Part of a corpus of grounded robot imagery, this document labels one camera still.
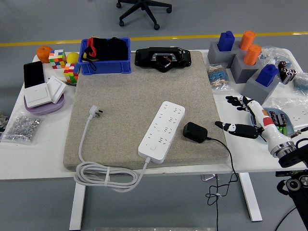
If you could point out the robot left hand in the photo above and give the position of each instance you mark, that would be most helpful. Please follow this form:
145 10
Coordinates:
3 121

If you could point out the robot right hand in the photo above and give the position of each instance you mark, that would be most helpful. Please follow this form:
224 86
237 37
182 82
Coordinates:
272 131

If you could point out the green cylinders pile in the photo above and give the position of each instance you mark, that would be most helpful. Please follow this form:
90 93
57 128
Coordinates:
284 130

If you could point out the black capacitors pile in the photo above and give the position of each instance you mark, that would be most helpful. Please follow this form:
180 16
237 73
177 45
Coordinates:
279 119

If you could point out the light blue dish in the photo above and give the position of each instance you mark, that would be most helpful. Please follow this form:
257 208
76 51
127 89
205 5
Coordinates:
290 130

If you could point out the bag of metal nuts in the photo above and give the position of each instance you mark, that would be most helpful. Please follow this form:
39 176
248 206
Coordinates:
21 127

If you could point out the bagged white socket panel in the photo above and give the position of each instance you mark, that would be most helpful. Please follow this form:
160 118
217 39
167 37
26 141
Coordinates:
298 115

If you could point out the grey block holder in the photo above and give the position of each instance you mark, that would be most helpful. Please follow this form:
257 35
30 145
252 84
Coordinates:
243 72
257 92
214 54

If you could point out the black table control panel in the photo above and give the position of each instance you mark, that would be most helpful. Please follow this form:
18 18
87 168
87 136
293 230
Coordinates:
281 173

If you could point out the purple tray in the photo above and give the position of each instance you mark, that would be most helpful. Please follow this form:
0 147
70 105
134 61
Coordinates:
48 109

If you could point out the black smartphone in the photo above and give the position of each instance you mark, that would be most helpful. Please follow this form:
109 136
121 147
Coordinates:
33 74

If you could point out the blue block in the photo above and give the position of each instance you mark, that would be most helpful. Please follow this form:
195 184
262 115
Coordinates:
226 41
267 75

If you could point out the bag of blue resistors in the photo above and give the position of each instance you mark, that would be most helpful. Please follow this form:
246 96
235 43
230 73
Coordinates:
302 83

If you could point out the black capacitor bundle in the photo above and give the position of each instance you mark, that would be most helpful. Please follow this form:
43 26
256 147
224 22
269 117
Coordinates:
287 73

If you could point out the white table leg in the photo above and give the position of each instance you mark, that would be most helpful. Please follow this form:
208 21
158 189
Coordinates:
250 197
77 204

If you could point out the clear plastic bag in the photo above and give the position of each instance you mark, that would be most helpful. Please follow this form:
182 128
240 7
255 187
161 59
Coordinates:
274 54

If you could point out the small metal tool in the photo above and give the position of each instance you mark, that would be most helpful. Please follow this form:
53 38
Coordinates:
71 84

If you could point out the orange fruit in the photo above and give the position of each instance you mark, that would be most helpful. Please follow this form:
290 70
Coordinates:
43 54

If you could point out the orange cylinder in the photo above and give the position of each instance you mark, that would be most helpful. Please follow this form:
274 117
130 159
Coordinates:
252 54
247 39

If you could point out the colourful puzzle cube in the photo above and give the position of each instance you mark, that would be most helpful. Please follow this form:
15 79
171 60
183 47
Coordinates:
71 73
57 60

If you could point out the yellow lemon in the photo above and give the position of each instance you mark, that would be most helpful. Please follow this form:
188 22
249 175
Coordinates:
73 57

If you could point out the blue plastic bin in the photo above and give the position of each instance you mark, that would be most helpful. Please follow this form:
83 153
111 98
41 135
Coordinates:
106 67

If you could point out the black and red cloth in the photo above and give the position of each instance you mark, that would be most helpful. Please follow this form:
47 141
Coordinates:
113 50

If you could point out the grey-brown mat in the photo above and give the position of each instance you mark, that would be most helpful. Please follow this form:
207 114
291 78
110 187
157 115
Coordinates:
132 96

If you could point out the black electronic device housing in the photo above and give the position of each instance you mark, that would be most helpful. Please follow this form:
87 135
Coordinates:
144 57

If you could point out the black office chair base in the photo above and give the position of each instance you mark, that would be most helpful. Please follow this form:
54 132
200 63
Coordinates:
144 6

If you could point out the white wall switch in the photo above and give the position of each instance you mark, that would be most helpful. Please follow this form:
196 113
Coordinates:
56 89
37 95

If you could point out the silver bracket under table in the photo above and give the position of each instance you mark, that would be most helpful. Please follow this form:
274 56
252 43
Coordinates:
207 177

